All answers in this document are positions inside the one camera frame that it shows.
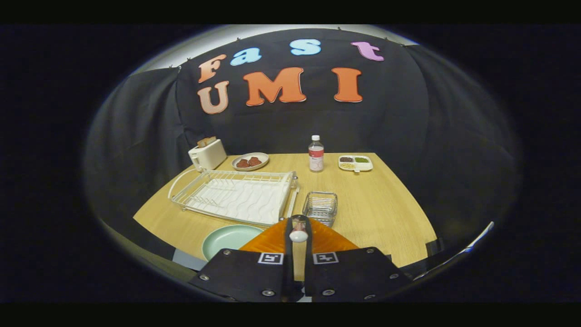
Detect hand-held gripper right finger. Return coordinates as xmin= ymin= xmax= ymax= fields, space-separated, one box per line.
xmin=303 ymin=216 xmax=411 ymax=302

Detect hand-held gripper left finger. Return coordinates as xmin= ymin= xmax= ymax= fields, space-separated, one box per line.
xmin=188 ymin=217 xmax=295 ymax=302

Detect pink-handled metal spoon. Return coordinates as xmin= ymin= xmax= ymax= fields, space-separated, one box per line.
xmin=289 ymin=214 xmax=309 ymax=243

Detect metal wire basket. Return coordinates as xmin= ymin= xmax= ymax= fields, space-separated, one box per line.
xmin=302 ymin=191 xmax=339 ymax=228

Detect light green plate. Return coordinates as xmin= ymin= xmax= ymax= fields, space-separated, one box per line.
xmin=202 ymin=224 xmax=265 ymax=262

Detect white wire dish rack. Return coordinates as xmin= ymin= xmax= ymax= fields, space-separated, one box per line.
xmin=168 ymin=169 xmax=300 ymax=227

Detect beige plate with meat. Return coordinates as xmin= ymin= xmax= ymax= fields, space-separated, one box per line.
xmin=231 ymin=152 xmax=270 ymax=171

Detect clear bottle with red label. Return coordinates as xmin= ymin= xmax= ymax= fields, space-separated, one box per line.
xmin=308 ymin=135 xmax=325 ymax=173

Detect white divided snack tray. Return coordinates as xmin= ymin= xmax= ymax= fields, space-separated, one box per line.
xmin=338 ymin=155 xmax=374 ymax=174

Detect white toaster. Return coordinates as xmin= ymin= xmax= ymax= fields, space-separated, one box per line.
xmin=188 ymin=139 xmax=227 ymax=172

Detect grey metal rail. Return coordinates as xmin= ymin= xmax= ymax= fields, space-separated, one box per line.
xmin=412 ymin=221 xmax=495 ymax=281

